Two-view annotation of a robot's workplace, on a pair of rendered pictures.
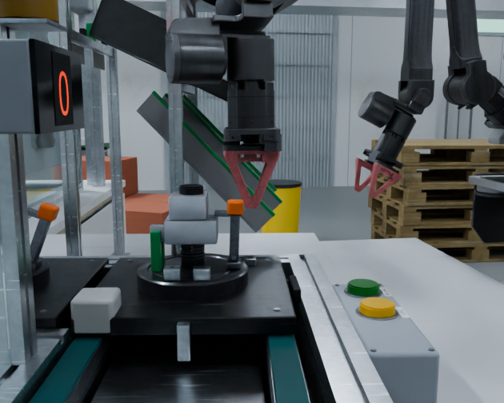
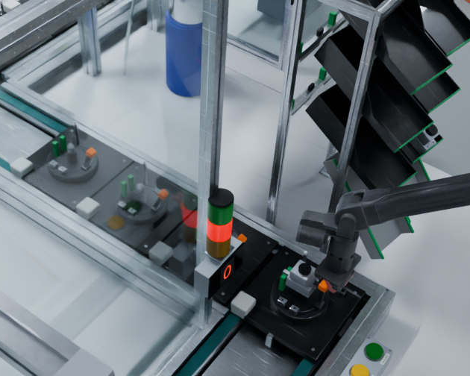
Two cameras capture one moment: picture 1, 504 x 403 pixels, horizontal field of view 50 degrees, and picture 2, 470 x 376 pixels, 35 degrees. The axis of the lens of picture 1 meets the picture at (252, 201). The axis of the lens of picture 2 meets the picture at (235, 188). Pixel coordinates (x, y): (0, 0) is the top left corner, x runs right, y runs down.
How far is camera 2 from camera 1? 136 cm
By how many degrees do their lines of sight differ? 46
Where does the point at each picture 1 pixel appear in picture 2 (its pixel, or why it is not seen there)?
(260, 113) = (337, 268)
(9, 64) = (202, 280)
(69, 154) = (276, 174)
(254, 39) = (339, 242)
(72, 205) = (273, 196)
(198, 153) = not seen: hidden behind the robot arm
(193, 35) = (309, 229)
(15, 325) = (201, 319)
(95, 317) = (239, 312)
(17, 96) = (204, 288)
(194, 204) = (301, 280)
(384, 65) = not seen: outside the picture
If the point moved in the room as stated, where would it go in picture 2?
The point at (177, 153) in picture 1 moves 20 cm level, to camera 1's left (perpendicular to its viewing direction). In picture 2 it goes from (334, 204) to (267, 166)
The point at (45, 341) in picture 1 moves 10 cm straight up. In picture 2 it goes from (215, 315) to (217, 291)
